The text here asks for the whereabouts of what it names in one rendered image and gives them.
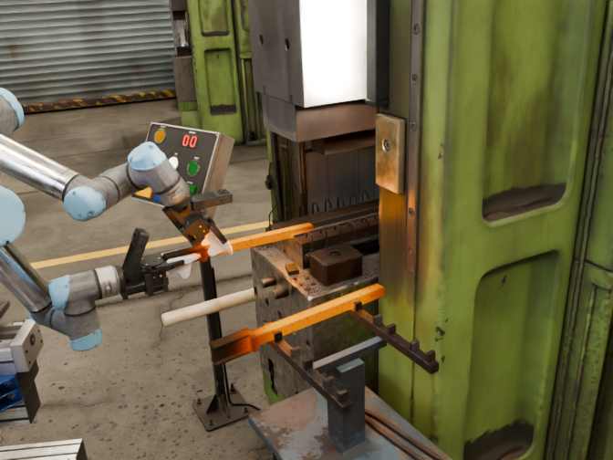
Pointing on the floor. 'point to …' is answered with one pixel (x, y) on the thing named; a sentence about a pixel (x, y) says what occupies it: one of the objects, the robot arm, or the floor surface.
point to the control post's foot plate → (211, 415)
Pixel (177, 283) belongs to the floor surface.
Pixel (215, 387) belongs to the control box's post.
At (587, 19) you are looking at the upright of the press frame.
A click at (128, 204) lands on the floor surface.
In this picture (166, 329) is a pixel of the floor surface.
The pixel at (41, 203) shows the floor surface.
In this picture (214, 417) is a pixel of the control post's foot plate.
